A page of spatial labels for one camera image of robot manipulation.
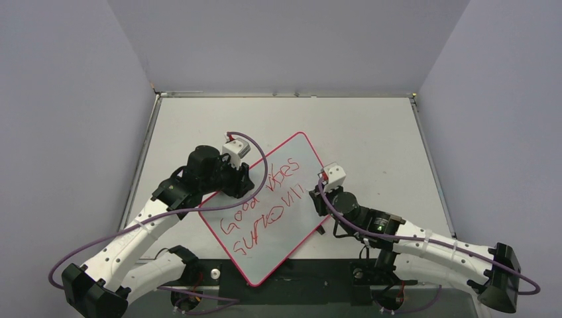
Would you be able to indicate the aluminium table edge frame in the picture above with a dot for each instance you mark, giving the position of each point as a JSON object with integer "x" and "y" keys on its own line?
{"x": 377, "y": 139}

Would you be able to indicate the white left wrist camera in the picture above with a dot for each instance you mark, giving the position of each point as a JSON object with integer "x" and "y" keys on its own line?
{"x": 236, "y": 149}

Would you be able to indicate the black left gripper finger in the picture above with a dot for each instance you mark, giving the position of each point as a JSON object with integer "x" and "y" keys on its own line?
{"x": 244, "y": 180}
{"x": 239, "y": 192}

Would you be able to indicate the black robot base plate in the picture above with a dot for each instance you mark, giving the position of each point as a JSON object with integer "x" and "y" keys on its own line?
{"x": 295, "y": 282}

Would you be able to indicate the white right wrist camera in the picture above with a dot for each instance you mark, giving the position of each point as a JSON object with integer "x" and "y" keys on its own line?
{"x": 332, "y": 176}

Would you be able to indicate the pink-framed whiteboard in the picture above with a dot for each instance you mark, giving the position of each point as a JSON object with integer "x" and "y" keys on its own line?
{"x": 261, "y": 233}

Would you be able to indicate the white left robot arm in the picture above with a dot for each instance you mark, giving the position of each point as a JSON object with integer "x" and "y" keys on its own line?
{"x": 106, "y": 284}

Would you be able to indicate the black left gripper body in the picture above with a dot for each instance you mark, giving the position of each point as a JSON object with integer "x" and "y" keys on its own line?
{"x": 229, "y": 179}

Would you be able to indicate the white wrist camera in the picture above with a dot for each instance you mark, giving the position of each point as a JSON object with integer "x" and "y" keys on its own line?
{"x": 236, "y": 149}
{"x": 332, "y": 176}

